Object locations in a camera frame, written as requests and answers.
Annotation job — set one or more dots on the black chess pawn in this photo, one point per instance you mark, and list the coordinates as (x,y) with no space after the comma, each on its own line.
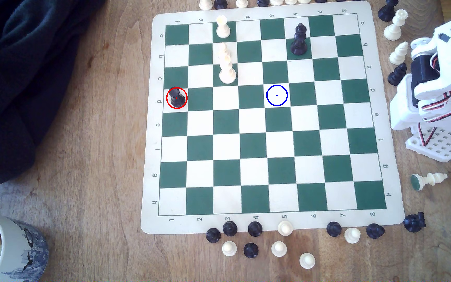
(230,228)
(334,229)
(177,100)
(251,250)
(375,231)
(255,228)
(213,235)

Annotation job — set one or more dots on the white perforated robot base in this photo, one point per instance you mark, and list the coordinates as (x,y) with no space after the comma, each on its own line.
(441,147)

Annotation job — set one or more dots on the green white chess board mat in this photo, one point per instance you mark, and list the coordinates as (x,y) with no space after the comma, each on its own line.
(272,164)

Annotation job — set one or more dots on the white chess bishop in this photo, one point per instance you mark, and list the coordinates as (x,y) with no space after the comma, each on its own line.
(222,50)
(397,55)

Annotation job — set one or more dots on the white chess pawn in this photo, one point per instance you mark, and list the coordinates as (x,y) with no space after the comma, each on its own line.
(307,261)
(229,248)
(279,249)
(285,228)
(352,235)

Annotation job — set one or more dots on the white chess rook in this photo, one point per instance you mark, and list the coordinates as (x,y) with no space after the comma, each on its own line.
(394,30)
(222,29)

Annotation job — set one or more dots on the black chess piece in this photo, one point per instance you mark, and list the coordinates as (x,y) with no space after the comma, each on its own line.
(220,3)
(386,12)
(263,2)

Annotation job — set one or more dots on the black chess bishop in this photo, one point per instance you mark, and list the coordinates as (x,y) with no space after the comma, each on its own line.
(396,77)

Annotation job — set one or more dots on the black chess knight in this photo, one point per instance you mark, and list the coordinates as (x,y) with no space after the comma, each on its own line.
(413,223)

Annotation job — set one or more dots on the white piece with green felt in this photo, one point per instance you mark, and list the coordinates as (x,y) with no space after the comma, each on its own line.
(427,181)

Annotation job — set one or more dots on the dark blue cloth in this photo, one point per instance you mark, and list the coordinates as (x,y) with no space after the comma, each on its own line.
(18,78)

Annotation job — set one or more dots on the white mug with skyline print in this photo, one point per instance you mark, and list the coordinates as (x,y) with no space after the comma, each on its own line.
(22,250)

